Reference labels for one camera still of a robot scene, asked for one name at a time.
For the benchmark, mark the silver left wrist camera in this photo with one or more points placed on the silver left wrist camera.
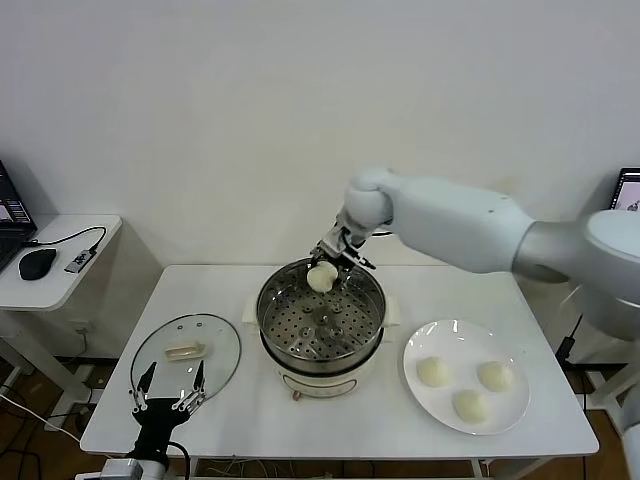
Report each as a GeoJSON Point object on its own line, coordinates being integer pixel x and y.
{"type": "Point", "coordinates": [122, 470]}

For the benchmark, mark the steel steamer pot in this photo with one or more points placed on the steel steamer pot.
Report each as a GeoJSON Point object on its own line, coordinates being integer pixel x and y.
{"type": "Point", "coordinates": [320, 382]}

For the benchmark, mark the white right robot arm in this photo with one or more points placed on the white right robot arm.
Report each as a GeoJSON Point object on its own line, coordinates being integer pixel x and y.
{"type": "Point", "coordinates": [450, 225]}

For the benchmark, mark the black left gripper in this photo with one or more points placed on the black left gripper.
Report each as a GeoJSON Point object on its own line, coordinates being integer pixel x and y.
{"type": "Point", "coordinates": [157, 420]}

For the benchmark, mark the black computer mouse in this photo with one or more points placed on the black computer mouse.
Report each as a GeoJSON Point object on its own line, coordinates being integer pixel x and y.
{"type": "Point", "coordinates": [36, 264]}

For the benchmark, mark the round glass pot lid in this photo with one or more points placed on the round glass pot lid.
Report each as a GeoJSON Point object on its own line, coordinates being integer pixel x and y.
{"type": "Point", "coordinates": [200, 370]}

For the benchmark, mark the grey usb hub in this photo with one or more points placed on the grey usb hub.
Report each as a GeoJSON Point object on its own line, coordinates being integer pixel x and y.
{"type": "Point", "coordinates": [81, 260]}

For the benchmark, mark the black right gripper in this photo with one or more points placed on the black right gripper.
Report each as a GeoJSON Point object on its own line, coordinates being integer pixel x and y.
{"type": "Point", "coordinates": [337, 242]}

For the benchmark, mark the white side table with mouse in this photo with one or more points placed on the white side table with mouse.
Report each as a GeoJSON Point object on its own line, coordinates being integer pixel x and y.
{"type": "Point", "coordinates": [65, 295]}

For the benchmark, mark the white steamed baozi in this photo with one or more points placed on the white steamed baozi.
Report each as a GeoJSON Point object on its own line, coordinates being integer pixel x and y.
{"type": "Point", "coordinates": [432, 371]}
{"type": "Point", "coordinates": [321, 279]}
{"type": "Point", "coordinates": [470, 406]}
{"type": "Point", "coordinates": [496, 376]}

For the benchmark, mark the white round plate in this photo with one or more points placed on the white round plate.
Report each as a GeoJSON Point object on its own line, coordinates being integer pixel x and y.
{"type": "Point", "coordinates": [465, 350]}

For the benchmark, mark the black laptop with mouse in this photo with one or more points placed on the black laptop with mouse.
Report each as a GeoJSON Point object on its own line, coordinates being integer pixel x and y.
{"type": "Point", "coordinates": [10, 220]}

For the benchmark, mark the stainless steel steamer basket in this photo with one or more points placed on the stainless steel steamer basket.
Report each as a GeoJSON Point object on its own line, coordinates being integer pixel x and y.
{"type": "Point", "coordinates": [320, 330]}

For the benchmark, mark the white wall socket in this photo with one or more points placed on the white wall socket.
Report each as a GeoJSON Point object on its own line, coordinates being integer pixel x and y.
{"type": "Point", "coordinates": [85, 328]}

